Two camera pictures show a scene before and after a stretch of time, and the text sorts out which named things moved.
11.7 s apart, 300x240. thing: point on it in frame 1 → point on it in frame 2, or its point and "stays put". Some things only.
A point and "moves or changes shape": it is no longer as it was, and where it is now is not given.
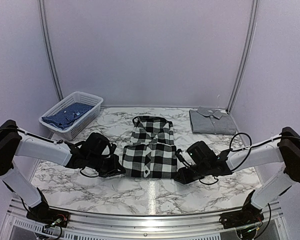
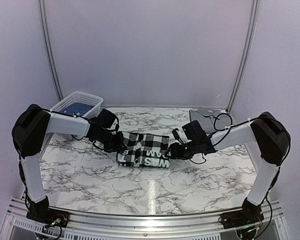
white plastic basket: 73,116 stays put
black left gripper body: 105,168 → 110,142
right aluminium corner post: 247,41 stays put
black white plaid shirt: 152,152 moves or changes shape
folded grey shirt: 205,120 stays put
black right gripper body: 201,171 → 185,153
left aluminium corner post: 59,91 stays put
